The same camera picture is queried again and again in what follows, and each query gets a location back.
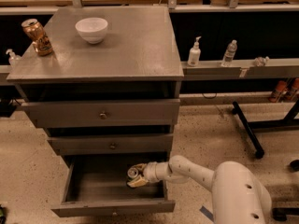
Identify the orange bottle on floor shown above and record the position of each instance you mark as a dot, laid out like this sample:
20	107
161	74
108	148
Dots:
278	91

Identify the green soda can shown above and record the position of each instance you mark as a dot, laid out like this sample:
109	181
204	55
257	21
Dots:
133	173

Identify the crumpled plastic wrapper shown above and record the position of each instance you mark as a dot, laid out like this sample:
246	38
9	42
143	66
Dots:
261	61

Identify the white pump lotion bottle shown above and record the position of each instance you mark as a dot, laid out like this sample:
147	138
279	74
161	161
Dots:
194	53

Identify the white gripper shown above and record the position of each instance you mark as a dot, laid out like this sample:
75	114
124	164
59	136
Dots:
151	172

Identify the grey open bottom drawer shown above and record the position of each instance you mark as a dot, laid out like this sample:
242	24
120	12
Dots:
97	186

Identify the grey middle drawer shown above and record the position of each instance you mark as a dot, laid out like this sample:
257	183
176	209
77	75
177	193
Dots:
103	144

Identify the grey drawer cabinet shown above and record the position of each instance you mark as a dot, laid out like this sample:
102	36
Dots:
137	60

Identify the clear plastic water bottle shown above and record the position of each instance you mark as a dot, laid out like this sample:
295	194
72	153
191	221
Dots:
229	54

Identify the orange soda can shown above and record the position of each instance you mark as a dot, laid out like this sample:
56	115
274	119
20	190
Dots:
40	41

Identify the grey top drawer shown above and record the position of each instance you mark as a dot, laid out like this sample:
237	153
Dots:
74	114

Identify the black wheeled stand base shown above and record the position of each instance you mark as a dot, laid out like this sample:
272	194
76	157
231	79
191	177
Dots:
290	121

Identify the clear pump sanitizer bottle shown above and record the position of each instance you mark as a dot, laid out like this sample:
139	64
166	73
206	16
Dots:
13	57

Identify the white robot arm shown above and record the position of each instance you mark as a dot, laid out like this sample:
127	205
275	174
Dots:
238	196

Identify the white bowl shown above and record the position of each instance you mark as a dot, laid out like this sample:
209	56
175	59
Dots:
92	30

